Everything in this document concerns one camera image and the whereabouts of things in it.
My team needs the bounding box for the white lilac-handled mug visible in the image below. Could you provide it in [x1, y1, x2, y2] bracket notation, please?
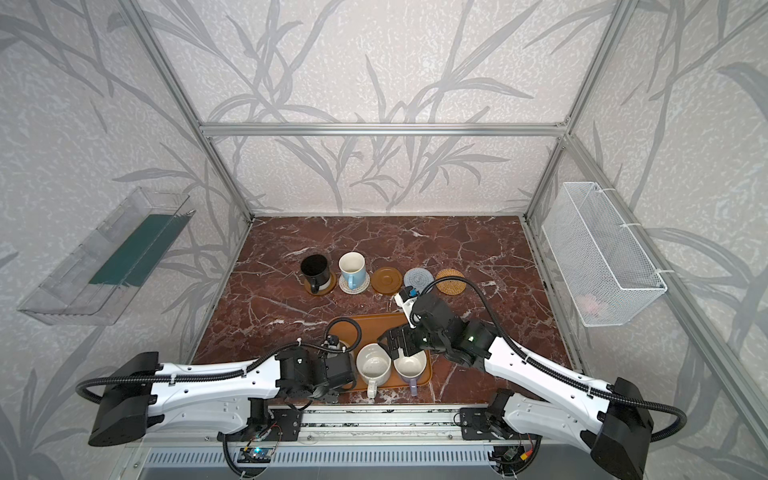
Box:
[393, 351, 428, 397]

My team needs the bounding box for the tan rattan coaster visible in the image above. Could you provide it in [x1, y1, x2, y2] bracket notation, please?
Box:
[435, 269, 467, 296]

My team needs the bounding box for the grey blue woven coaster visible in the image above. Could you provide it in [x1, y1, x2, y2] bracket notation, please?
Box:
[403, 267, 434, 292]

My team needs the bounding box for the brown wooden coaster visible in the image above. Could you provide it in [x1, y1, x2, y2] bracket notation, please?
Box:
[371, 266, 403, 295]
[302, 273, 337, 296]

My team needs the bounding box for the light blue mug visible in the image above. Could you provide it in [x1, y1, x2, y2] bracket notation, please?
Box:
[338, 251, 367, 288]

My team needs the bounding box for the black mug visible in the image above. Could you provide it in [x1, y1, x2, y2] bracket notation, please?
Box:
[300, 254, 331, 292]

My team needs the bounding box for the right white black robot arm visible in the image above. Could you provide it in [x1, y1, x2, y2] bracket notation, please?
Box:
[378, 282, 687, 479]

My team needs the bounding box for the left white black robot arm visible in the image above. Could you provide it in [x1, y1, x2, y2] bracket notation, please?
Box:
[75, 317, 363, 447]

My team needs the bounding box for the white woven round coaster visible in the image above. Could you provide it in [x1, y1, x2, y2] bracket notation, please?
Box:
[339, 274, 370, 295]

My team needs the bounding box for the green circuit board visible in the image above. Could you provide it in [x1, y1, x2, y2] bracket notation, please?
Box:
[237, 447, 275, 465]

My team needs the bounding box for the pink object in basket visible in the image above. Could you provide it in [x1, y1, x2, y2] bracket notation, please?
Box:
[576, 294, 605, 317]

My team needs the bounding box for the aluminium front rail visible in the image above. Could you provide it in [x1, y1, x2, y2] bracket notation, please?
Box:
[125, 404, 631, 449]

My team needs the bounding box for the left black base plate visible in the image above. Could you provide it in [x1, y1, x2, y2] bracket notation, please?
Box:
[244, 409, 302, 442]

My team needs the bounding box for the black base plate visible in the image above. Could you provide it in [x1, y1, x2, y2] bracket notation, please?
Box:
[457, 407, 513, 440]
[244, 409, 302, 442]

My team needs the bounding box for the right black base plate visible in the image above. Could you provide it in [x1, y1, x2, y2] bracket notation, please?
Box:
[457, 407, 513, 440]

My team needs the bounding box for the right controller with wires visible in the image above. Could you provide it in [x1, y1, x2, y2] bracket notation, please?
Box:
[488, 445, 535, 466]

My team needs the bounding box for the white wire mesh basket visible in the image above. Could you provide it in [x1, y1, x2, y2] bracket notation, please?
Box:
[542, 182, 667, 327]

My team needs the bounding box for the clear plastic wall bin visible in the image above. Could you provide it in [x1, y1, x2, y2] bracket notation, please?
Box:
[18, 187, 196, 326]

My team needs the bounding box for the aluminium cage frame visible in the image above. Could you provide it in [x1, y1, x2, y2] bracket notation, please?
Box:
[116, 0, 768, 445]

